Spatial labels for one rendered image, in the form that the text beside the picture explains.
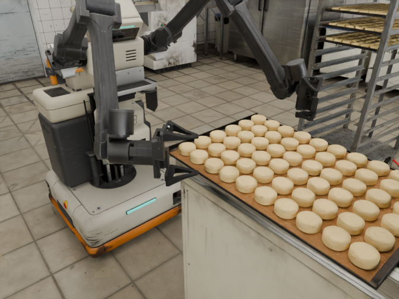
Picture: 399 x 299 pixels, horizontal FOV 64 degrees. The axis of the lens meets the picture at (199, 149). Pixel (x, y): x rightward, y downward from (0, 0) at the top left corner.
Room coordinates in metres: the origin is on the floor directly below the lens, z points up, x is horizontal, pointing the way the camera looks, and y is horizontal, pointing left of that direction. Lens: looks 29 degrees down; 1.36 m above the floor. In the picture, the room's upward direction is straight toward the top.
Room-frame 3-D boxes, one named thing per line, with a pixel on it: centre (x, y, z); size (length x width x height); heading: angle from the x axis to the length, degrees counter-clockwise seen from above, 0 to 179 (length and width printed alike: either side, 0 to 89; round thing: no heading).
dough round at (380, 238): (0.45, -0.34, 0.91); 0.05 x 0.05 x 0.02
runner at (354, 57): (2.35, -1.04, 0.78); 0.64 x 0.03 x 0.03; 124
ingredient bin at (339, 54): (4.41, -2.02, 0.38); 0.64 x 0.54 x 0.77; 132
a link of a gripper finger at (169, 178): (0.64, 0.05, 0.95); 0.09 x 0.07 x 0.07; 85
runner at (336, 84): (2.35, -1.04, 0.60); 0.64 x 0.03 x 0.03; 124
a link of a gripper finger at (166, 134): (0.64, 0.05, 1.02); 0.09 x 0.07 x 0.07; 85
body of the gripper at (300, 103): (1.06, -0.37, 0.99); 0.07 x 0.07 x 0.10; 85
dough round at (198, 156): (0.76, 0.00, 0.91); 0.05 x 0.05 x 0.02
